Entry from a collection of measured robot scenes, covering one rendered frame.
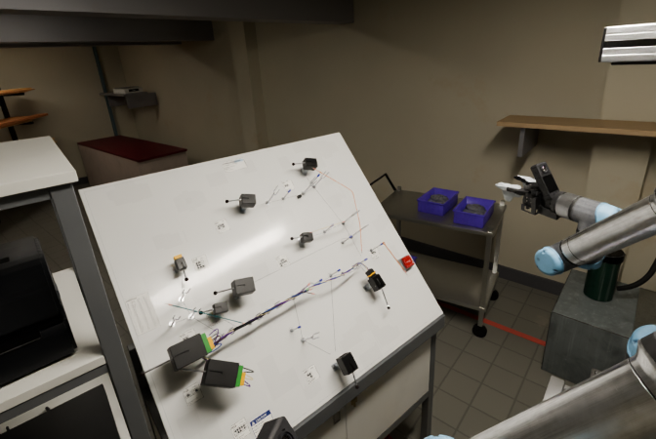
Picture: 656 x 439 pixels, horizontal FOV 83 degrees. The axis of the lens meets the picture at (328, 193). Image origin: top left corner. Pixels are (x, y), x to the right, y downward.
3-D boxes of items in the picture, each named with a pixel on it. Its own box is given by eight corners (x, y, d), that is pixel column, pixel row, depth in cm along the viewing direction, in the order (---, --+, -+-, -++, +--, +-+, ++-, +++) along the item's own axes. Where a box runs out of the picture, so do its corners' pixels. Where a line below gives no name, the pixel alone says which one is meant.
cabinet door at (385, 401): (430, 391, 188) (432, 328, 174) (349, 465, 156) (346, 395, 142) (426, 387, 189) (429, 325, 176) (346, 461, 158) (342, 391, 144)
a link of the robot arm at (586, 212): (604, 241, 98) (611, 212, 95) (564, 225, 108) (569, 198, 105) (623, 234, 101) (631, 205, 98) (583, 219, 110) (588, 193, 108)
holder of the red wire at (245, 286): (207, 291, 130) (214, 283, 122) (244, 284, 137) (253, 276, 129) (210, 305, 129) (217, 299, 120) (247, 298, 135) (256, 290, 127)
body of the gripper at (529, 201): (518, 209, 122) (552, 222, 112) (518, 185, 119) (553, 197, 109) (535, 202, 125) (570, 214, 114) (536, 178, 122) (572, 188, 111)
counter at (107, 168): (130, 174, 749) (120, 135, 721) (196, 197, 597) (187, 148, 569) (89, 184, 696) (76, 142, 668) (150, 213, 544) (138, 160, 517)
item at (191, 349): (134, 366, 111) (136, 362, 100) (192, 339, 122) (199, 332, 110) (142, 388, 110) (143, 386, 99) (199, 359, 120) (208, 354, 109)
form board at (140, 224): (191, 502, 105) (192, 504, 103) (78, 191, 128) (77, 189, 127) (440, 313, 174) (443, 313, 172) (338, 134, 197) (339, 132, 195)
